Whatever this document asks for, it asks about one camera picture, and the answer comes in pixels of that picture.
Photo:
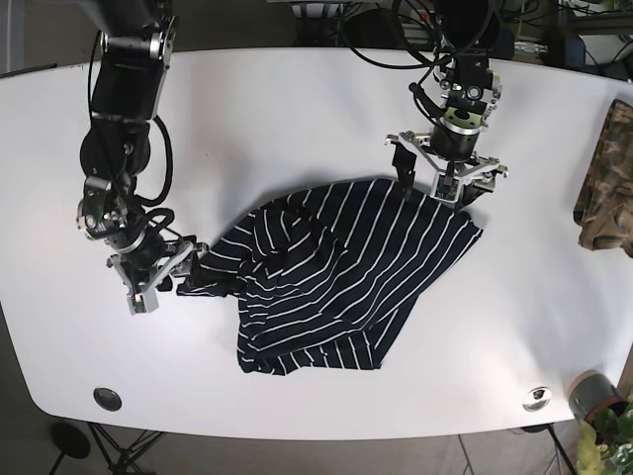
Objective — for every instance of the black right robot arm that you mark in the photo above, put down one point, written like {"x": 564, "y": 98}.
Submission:
{"x": 135, "y": 41}

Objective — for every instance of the black table grommet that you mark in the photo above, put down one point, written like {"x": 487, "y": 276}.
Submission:
{"x": 107, "y": 399}

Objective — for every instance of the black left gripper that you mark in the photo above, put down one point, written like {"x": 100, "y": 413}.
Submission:
{"x": 470, "y": 93}

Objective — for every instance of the potted green plant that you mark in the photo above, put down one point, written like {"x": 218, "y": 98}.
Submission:
{"x": 605, "y": 419}

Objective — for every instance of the camouflage T-shirt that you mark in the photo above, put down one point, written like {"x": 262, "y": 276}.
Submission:
{"x": 603, "y": 209}

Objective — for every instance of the navy white striped T-shirt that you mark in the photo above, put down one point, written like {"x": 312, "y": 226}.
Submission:
{"x": 327, "y": 277}

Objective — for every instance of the black tripod stand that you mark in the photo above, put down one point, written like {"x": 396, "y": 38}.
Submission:
{"x": 73, "y": 443}

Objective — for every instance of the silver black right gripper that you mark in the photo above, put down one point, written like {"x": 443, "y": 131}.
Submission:
{"x": 148, "y": 263}

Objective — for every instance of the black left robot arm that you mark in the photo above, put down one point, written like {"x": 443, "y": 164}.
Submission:
{"x": 463, "y": 34}

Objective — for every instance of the silver table grommet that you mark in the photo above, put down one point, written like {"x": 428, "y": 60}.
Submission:
{"x": 537, "y": 399}

